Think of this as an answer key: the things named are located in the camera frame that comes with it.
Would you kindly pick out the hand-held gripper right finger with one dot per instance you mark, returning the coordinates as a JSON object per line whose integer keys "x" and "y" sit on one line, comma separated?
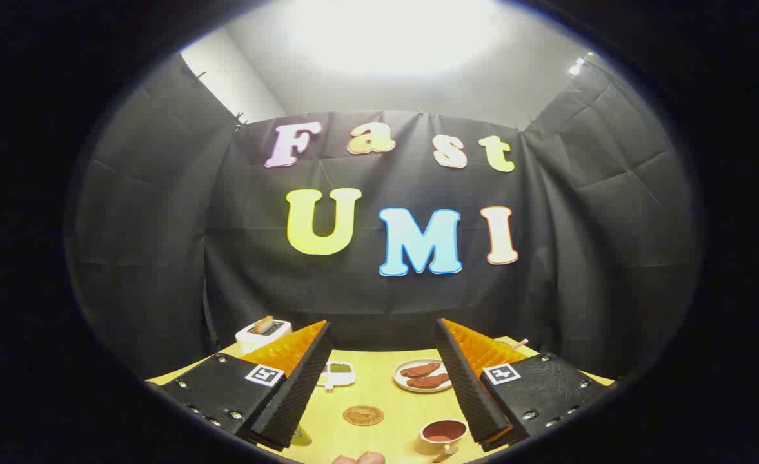
{"x": 469, "y": 386}

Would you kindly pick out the white divided dish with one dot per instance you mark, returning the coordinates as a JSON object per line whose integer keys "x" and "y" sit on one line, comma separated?
{"x": 340, "y": 379}

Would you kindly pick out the brown meat piece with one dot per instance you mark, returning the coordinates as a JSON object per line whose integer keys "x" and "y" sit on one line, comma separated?
{"x": 429, "y": 381}
{"x": 420, "y": 370}

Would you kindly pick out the toast slice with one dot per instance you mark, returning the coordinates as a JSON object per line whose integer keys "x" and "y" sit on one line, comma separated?
{"x": 263, "y": 324}

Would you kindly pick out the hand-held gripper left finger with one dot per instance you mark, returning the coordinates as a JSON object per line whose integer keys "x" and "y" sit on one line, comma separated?
{"x": 302, "y": 386}

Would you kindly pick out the round cork coaster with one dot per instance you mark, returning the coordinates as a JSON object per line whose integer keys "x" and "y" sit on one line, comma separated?
{"x": 363, "y": 415}

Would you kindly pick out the white toaster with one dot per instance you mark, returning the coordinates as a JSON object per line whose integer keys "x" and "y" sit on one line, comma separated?
{"x": 250, "y": 340}

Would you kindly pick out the wooden table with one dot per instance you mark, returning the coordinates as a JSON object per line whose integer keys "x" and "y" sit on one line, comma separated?
{"x": 374, "y": 380}

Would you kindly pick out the white oval plate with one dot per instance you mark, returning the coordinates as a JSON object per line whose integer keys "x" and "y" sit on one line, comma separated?
{"x": 400, "y": 380}

